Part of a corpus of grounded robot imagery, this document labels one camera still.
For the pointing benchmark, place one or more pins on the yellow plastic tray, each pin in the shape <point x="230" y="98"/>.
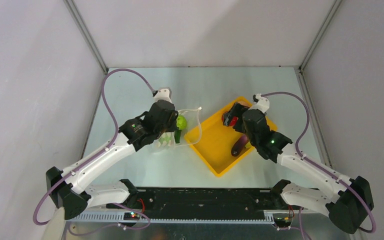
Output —
<point x="214" y="147"/>

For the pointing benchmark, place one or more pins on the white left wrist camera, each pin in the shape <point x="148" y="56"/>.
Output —
<point x="163" y="93"/>

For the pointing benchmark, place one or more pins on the purple eggplant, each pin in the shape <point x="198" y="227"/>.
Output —
<point x="239" y="145"/>

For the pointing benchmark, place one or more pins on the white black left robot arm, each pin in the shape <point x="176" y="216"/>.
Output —
<point x="71" y="188"/>

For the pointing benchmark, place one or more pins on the red apple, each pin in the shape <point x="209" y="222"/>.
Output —
<point x="229" y="120"/>

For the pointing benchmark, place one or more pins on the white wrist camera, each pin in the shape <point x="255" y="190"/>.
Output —
<point x="163" y="93"/>
<point x="261" y="103"/>

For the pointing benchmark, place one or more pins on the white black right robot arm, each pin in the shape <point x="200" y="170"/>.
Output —
<point x="346" y="201"/>

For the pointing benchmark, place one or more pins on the pink orange peach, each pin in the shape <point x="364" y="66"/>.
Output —
<point x="243" y="103"/>

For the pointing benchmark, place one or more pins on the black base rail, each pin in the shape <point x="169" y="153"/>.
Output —
<point x="205" y="203"/>

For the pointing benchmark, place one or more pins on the clear zip top bag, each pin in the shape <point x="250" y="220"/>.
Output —
<point x="189" y="136"/>

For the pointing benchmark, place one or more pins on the bumpy green custard apple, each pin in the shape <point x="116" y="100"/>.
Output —
<point x="181" y="123"/>

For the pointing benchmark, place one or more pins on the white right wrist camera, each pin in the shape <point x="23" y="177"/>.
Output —
<point x="261" y="103"/>

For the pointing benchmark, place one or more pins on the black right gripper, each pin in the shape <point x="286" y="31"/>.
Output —
<point x="233" y="114"/>

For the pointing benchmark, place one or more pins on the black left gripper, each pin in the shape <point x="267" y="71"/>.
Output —
<point x="173" y="125"/>

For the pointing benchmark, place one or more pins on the grey slotted cable duct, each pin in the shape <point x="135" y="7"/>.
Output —
<point x="125" y="217"/>

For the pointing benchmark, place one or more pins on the green chili pepper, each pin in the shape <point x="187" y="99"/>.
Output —
<point x="177" y="136"/>

